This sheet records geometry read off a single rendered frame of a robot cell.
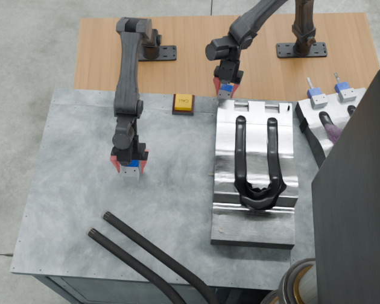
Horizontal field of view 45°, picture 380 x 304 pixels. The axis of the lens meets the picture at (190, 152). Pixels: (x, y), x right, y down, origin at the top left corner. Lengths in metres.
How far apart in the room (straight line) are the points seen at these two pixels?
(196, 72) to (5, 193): 1.29
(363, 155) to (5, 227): 2.30
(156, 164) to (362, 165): 1.30
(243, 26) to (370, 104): 1.24
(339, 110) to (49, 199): 1.06
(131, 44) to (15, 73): 1.66
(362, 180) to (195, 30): 1.65
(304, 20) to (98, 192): 0.94
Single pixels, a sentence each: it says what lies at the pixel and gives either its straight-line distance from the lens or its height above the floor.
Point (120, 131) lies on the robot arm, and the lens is 1.36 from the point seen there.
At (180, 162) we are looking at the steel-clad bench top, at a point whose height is 0.80.
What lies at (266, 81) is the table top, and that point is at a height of 0.80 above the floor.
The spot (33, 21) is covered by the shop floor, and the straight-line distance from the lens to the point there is 3.24.
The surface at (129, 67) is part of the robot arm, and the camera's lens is 1.41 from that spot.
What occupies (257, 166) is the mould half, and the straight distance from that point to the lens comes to 1.50.
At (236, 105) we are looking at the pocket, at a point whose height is 0.87.
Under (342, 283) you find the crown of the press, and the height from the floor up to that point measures 1.89.
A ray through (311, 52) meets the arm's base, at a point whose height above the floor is 0.81.
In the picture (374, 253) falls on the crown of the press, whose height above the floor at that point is 1.96.
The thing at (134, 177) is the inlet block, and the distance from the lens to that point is 1.54.
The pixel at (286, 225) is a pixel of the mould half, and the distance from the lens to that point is 1.49.
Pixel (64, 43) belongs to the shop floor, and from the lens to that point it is 3.06.
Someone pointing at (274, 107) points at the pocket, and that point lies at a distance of 1.67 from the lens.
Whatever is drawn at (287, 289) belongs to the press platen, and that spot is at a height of 1.54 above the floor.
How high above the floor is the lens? 2.25
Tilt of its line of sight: 63 degrees down
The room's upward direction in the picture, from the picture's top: straight up
